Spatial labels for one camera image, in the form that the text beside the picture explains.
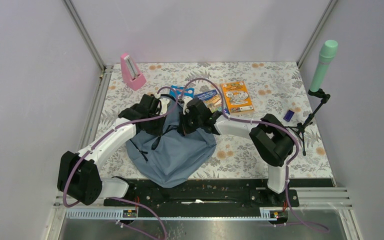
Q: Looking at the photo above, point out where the blue student backpack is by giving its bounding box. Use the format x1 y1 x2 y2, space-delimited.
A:
126 105 217 188

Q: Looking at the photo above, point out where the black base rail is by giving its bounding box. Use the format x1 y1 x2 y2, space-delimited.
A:
71 177 301 220

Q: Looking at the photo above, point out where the blue treehouse book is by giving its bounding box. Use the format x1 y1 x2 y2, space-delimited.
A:
194 89 230 114

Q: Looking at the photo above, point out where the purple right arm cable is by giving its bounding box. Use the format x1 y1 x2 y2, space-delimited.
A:
177 77 330 234

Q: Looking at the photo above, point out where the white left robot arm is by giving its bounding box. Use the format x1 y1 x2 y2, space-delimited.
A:
57 94 178 208

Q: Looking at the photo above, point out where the floral tablecloth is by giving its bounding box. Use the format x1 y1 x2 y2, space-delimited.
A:
87 61 335 180

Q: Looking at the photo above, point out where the pink metronome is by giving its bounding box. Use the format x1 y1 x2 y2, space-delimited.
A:
120 53 147 91

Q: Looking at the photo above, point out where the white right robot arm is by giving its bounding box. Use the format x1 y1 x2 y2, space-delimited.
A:
179 97 299 206

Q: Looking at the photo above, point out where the orange book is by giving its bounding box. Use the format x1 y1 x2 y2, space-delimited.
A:
220 80 255 115

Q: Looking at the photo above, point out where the purple toy brick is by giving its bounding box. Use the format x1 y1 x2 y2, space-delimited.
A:
283 109 295 122

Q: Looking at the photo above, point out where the blue round package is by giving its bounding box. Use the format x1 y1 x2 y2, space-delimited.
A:
169 85 195 98

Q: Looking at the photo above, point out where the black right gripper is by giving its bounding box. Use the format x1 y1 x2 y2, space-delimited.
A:
177 109 203 135

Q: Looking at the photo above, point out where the mint green microphone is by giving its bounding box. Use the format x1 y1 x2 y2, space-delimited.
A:
309 39 339 93

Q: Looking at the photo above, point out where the black tripod stand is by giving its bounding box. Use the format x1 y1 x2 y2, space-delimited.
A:
285 88 331 156

